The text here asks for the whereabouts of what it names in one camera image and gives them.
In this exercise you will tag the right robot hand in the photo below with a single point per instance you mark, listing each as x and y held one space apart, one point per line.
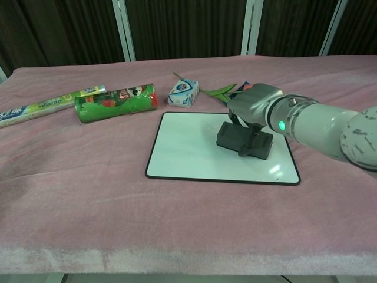
250 110

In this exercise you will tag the dark grey board eraser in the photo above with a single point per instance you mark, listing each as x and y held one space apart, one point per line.
229 138

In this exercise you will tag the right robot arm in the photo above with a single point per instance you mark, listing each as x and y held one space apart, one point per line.
324 126

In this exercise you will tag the blue clip toy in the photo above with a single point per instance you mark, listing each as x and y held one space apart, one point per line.
242 87

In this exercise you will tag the artificial tulip flower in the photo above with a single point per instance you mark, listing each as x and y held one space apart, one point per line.
218 91

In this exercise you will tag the white blue soap box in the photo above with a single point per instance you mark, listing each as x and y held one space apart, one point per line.
182 92

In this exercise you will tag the white drawing board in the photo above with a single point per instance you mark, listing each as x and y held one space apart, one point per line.
191 153

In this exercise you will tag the green Pringles can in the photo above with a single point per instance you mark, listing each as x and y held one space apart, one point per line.
115 103

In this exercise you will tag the pink table cloth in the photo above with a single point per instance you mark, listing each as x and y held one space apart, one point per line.
117 191

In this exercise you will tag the green plastic wrap roll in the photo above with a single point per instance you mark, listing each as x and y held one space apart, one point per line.
44 106

